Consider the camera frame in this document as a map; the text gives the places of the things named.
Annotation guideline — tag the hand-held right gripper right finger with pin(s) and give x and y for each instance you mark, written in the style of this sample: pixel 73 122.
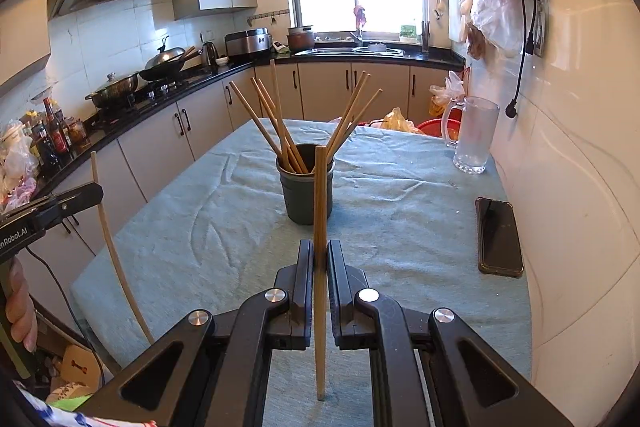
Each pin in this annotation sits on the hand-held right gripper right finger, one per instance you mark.
pixel 334 287

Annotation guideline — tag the sink faucet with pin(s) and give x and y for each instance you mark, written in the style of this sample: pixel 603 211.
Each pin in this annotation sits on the sink faucet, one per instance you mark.
pixel 360 24

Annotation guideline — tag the brown clay pot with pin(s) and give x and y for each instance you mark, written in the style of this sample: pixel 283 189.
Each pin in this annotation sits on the brown clay pot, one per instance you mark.
pixel 301 39

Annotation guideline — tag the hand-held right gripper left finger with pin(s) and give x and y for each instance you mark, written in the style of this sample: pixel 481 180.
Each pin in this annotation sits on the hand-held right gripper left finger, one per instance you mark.
pixel 306 287

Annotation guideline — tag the steel rice cooker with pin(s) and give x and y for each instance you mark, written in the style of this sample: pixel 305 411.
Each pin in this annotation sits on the steel rice cooker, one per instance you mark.
pixel 247 43

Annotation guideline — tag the person's left hand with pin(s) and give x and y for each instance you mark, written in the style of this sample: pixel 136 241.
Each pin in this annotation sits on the person's left hand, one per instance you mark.
pixel 22 307

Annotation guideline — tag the green box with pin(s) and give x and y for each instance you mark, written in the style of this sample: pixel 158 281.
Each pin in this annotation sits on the green box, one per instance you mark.
pixel 408 33

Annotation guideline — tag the white hanging plastic bag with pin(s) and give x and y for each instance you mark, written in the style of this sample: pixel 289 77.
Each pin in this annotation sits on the white hanging plastic bag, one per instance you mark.
pixel 497 17

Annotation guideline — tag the steel sink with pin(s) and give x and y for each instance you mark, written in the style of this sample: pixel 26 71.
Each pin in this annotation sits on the steel sink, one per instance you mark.
pixel 345 51

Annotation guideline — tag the pile of crumpled plastic bags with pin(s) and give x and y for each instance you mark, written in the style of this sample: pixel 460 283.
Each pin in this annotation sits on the pile of crumpled plastic bags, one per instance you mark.
pixel 15 162

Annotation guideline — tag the dark grey chopstick holder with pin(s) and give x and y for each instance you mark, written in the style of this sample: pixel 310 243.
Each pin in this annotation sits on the dark grey chopstick holder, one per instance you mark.
pixel 300 197

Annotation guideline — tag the black smartphone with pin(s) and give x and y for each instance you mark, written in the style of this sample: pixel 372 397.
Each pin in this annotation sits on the black smartphone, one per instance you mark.
pixel 500 237

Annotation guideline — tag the black kitchen countertop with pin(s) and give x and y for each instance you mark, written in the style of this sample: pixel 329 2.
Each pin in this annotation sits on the black kitchen countertop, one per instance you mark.
pixel 240 68

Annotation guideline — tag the hanging bag of brown food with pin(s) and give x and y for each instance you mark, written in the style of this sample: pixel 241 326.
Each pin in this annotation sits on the hanging bag of brown food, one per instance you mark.
pixel 476 42

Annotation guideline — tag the gas stove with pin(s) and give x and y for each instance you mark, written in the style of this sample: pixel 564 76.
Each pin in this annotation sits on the gas stove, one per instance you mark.
pixel 155 92

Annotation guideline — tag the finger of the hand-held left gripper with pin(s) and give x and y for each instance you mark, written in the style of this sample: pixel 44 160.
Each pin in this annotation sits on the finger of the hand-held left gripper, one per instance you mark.
pixel 75 202

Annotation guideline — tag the small utensil hook rail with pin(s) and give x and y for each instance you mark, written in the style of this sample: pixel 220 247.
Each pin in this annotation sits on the small utensil hook rail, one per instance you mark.
pixel 270 14

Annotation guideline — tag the striped clothing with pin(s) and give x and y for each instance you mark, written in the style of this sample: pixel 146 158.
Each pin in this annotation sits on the striped clothing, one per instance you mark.
pixel 75 419

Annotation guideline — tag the red plastic basket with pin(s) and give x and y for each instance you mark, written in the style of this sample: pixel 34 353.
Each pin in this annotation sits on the red plastic basket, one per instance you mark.
pixel 440 129

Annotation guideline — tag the black wok with lid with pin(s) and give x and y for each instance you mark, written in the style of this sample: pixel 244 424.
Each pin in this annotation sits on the black wok with lid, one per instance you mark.
pixel 165 59

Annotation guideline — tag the cardboard box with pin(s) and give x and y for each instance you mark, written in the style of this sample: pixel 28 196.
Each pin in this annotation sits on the cardboard box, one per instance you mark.
pixel 75 367

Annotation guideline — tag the yellow plastic bag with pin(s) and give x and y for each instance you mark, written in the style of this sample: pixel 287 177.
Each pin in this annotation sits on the yellow plastic bag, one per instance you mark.
pixel 397 121

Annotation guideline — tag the steel pot with glass lid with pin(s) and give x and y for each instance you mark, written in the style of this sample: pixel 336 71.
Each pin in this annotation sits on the steel pot with glass lid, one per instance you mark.
pixel 115 89

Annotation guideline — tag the blue-green table towel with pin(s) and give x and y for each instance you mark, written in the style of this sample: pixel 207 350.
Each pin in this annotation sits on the blue-green table towel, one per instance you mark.
pixel 200 232

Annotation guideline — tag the clear glass mug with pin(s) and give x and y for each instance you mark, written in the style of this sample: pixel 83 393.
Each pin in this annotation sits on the clear glass mug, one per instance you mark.
pixel 475 137

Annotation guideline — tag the light wooden chopstick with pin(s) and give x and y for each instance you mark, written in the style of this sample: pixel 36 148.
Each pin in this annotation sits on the light wooden chopstick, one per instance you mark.
pixel 117 262
pixel 320 207

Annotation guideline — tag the beige lower cabinets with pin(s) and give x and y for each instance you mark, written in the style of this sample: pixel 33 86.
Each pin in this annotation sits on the beige lower cabinets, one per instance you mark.
pixel 150 142

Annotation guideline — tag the bunch of chopsticks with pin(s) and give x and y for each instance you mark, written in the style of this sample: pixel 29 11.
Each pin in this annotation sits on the bunch of chopsticks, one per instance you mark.
pixel 350 107

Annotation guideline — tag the white hanging cutting board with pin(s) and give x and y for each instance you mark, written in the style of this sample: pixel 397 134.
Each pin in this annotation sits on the white hanging cutting board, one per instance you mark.
pixel 456 17

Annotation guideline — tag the cluster of condiment bottles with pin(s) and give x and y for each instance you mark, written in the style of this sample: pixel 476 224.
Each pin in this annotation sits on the cluster of condiment bottles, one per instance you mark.
pixel 55 132

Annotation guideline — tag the wall socket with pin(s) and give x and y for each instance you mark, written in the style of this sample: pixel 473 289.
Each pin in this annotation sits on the wall socket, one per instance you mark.
pixel 538 34

